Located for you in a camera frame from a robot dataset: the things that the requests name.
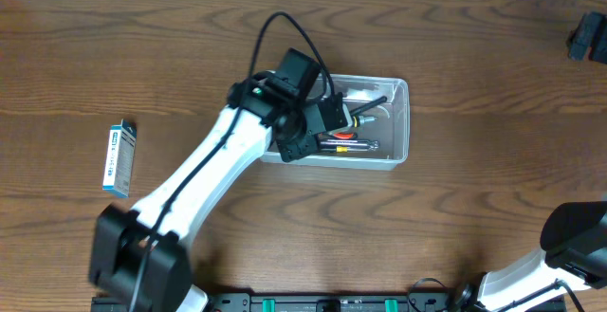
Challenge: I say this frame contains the red black cutting pliers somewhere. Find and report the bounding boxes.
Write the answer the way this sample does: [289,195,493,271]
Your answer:
[331,133,358,140]

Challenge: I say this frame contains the black yellow precision screwdriver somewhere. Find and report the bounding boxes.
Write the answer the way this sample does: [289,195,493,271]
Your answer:
[320,145,373,154]

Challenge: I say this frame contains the stubby black yellow screwdriver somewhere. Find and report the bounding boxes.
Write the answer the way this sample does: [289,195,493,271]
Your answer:
[352,116,377,128]

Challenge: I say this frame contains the silver ratchet wrench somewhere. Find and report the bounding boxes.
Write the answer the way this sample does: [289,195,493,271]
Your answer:
[320,138,380,151]

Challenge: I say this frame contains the clear plastic container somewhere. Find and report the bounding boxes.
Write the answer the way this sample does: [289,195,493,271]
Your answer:
[258,73,411,172]

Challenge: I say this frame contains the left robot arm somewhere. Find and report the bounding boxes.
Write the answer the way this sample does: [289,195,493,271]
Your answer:
[89,49,350,311]

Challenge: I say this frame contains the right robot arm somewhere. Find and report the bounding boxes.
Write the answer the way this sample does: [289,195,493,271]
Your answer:
[444,199,606,311]

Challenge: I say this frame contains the blue white cardboard box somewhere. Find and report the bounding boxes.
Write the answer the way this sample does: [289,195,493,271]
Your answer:
[102,119,137,198]

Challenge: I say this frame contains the left black cable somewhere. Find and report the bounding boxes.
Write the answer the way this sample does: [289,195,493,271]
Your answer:
[127,10,339,312]

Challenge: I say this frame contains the black cable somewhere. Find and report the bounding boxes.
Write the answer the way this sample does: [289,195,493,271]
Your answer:
[492,278,589,312]
[127,10,339,312]

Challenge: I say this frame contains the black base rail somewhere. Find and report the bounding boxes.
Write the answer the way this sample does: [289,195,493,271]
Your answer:
[90,276,567,312]

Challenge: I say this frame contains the right black cable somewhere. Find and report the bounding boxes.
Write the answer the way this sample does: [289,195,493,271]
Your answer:
[492,278,589,312]

